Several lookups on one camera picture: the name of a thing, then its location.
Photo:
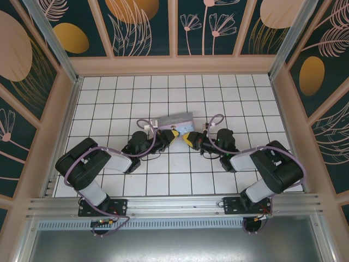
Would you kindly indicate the pastel cartoon tin box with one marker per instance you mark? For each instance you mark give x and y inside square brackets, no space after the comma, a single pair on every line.
[177,118]

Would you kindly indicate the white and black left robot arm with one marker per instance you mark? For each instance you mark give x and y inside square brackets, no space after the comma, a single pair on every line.
[81,163]

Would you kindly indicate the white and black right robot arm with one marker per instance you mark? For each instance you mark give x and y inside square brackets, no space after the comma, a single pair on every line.
[278,169]

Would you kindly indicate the small green circuit board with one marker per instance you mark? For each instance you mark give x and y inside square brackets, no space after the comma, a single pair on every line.
[103,221]
[265,216]

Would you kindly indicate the grey metal sheet panel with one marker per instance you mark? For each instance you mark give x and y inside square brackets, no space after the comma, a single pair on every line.
[174,245]

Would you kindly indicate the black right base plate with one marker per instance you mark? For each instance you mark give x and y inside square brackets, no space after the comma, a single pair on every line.
[231,204]

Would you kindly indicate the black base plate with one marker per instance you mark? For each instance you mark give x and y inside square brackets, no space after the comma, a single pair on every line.
[231,204]
[120,207]

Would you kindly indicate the aluminium mounting rail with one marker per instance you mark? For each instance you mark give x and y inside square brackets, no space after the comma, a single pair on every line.
[174,206]

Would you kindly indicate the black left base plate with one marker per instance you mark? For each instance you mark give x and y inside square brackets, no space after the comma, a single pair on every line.
[120,207]

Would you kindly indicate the aluminium side rail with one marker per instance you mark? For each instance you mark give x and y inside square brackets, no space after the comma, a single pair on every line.
[73,103]

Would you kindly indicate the aluminium corner post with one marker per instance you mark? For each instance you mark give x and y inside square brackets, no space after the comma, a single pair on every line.
[294,35]
[54,46]

